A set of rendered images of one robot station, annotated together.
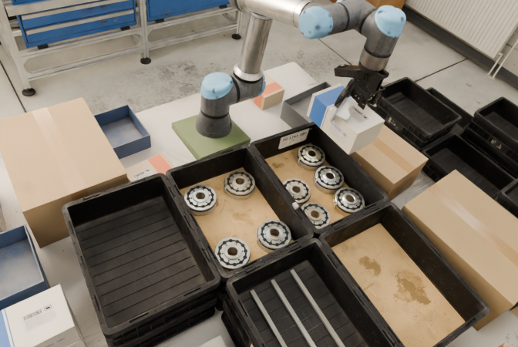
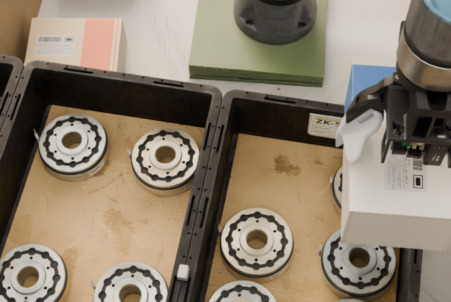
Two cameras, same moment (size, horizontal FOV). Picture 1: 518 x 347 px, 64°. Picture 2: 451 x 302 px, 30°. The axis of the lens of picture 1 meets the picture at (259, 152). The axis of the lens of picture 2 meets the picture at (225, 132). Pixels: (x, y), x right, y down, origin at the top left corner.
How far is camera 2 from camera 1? 74 cm
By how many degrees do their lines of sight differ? 33
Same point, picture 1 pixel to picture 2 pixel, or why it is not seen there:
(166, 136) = not seen: outside the picture
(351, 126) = (357, 184)
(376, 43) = (413, 15)
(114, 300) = not seen: outside the picture
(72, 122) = not seen: outside the picture
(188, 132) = (215, 1)
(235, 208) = (123, 201)
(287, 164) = (307, 176)
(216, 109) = not seen: outside the picture
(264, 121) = not seen: hidden behind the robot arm
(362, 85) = (406, 102)
